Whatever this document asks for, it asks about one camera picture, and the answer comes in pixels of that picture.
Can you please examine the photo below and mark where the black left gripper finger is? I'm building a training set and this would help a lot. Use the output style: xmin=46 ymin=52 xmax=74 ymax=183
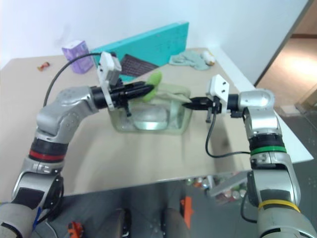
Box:
xmin=124 ymin=85 xmax=156 ymax=100
xmin=124 ymin=81 xmax=150 ymax=92

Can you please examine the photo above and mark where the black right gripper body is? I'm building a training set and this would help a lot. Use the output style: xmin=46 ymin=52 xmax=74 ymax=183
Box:
xmin=206 ymin=96 xmax=223 ymax=123

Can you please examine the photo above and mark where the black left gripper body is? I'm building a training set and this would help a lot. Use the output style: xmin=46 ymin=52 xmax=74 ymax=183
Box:
xmin=109 ymin=78 xmax=132 ymax=118

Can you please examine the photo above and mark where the green plush keychain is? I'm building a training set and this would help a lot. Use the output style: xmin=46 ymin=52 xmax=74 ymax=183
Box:
xmin=142 ymin=70 xmax=163 ymax=103

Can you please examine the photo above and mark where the clear plastic container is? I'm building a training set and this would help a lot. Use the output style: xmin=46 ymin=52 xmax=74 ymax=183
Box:
xmin=108 ymin=83 xmax=194 ymax=136

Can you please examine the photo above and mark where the white and orange plush toy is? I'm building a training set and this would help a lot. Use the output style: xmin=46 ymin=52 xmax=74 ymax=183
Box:
xmin=201 ymin=50 xmax=216 ymax=66

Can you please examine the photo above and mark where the dark mesh mat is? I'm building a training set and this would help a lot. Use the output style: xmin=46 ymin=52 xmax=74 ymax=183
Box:
xmin=119 ymin=54 xmax=159 ymax=76

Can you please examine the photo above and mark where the pale green cloth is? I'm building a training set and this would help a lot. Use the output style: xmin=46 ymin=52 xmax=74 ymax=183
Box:
xmin=169 ymin=50 xmax=210 ymax=71

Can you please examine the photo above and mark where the teal flat box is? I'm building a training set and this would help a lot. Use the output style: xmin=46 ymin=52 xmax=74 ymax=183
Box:
xmin=90 ymin=21 xmax=190 ymax=83

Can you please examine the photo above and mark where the purple tissue box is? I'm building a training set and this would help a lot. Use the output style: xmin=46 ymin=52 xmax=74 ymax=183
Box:
xmin=61 ymin=40 xmax=95 ymax=74

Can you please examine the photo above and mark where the grey flat board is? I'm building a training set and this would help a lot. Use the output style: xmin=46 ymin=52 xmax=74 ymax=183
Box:
xmin=209 ymin=171 xmax=251 ymax=199

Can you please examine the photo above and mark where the red candy wrapper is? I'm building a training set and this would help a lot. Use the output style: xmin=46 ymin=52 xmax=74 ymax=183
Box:
xmin=37 ymin=61 xmax=51 ymax=72

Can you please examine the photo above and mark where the orange plastic object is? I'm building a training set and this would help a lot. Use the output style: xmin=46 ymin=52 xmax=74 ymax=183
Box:
xmin=180 ymin=196 xmax=194 ymax=229

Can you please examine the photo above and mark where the small orange and black tool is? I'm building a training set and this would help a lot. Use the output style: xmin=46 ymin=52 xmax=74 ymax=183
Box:
xmin=67 ymin=220 xmax=84 ymax=237

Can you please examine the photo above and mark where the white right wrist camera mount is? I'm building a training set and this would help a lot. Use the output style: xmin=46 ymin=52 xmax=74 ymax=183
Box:
xmin=206 ymin=74 xmax=231 ymax=114

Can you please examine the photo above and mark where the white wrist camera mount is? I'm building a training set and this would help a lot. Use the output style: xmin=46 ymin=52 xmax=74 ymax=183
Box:
xmin=96 ymin=51 xmax=122 ymax=112
xmin=206 ymin=74 xmax=231 ymax=114

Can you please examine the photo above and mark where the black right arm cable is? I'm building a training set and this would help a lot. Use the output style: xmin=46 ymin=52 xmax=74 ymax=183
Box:
xmin=205 ymin=113 xmax=252 ymax=158

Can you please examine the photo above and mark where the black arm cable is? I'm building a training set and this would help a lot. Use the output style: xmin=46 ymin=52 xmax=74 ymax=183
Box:
xmin=43 ymin=52 xmax=104 ymax=107
xmin=205 ymin=113 xmax=252 ymax=158

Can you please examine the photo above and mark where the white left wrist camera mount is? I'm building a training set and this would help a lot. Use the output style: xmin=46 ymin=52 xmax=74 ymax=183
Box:
xmin=96 ymin=51 xmax=122 ymax=112

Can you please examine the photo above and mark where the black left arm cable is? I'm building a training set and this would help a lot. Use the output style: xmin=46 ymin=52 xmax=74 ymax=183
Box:
xmin=43 ymin=52 xmax=104 ymax=107

